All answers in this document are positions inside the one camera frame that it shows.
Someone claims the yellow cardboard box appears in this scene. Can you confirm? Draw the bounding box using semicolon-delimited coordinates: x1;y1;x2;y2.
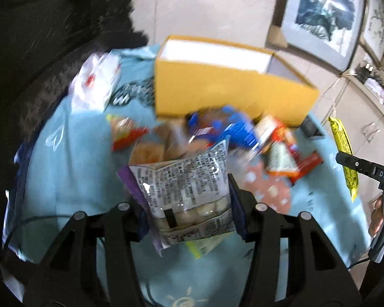
154;35;321;127

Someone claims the orange bun packet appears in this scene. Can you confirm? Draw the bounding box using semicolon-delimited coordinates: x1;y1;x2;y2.
130;125;193;167

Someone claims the beige cabinet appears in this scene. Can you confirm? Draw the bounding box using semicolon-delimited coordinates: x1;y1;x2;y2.
317;73;384;167

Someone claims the red snack bar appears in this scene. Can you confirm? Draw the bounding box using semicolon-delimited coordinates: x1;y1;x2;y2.
294;152;324;180

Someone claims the light blue printed tablecloth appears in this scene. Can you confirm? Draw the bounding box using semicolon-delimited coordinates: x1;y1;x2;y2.
13;46;372;307

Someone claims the white tissue pack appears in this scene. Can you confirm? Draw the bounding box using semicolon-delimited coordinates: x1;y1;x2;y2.
69;53;122;111

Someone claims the black smartphone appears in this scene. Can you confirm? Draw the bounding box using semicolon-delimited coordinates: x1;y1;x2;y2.
300;115;325;139

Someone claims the white cable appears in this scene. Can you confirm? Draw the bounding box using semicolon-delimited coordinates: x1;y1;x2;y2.
320;70;353;125

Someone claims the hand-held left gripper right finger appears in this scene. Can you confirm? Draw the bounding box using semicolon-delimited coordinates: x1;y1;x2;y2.
227;173;349;307

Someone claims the cardboard corner protector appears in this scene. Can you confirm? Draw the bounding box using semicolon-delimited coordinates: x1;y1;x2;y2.
266;26;289;49

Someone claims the framed branch painting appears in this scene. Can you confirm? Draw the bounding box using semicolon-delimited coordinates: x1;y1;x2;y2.
360;0;384;68

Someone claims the person's right hand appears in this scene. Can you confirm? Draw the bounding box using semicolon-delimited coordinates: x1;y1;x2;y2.
368;196;384;238

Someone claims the large framed lotus painting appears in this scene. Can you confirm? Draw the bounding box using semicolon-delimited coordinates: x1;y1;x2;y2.
272;0;367;72

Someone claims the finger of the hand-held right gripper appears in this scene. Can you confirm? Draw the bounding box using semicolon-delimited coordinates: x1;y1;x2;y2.
335;151;374;179

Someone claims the small red snack packet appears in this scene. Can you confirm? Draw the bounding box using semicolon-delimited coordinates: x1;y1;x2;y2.
110;117;149;151

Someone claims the blue snack packet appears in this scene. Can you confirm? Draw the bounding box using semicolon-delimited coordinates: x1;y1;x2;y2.
187;105;260;149

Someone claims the pink dotted snack packet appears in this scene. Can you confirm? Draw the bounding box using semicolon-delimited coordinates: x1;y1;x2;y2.
241;163;292;213

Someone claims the dark carved wooden furniture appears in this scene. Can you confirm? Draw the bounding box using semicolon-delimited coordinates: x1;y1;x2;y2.
0;0;151;199

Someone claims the orange red snack packet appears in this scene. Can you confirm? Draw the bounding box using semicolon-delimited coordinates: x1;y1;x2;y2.
256;115;300;180

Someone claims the white printed packet purple edge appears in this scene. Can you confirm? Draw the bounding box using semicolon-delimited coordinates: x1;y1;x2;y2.
117;139;237;258

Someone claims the yellow green snack packet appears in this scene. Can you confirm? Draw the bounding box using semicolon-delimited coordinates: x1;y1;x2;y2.
186;240;225;259

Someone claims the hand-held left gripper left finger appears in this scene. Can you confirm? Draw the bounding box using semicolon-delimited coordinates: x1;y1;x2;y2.
22;203;148;307

